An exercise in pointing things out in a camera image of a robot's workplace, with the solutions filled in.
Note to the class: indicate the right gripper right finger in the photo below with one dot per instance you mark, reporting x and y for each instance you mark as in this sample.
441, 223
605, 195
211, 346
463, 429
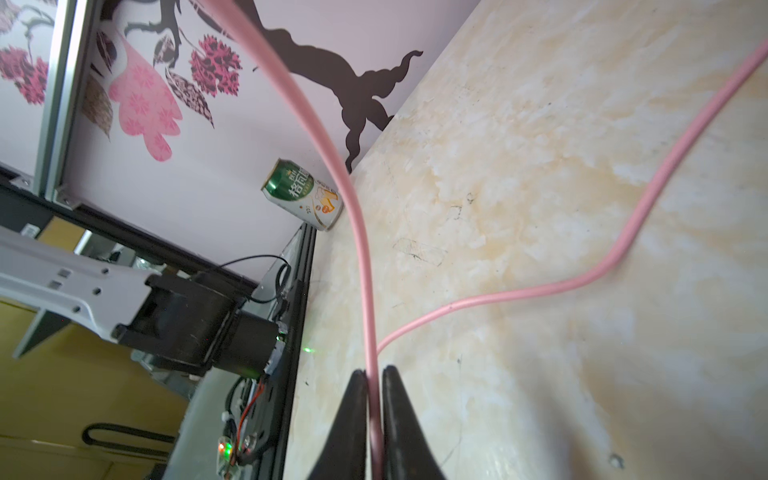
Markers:
406, 452

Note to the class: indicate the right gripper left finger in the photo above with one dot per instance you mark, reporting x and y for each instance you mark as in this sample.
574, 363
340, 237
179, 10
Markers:
343, 455

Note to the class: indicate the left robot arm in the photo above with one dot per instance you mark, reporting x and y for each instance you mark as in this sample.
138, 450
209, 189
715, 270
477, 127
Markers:
188, 325

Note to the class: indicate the green drink can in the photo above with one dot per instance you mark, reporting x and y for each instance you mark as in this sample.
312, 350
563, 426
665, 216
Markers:
296, 191

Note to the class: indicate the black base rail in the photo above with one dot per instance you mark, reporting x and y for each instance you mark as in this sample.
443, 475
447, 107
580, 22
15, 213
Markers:
262, 408

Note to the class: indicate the aluminium rail left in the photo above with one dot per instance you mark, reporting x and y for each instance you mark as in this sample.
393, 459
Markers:
69, 61

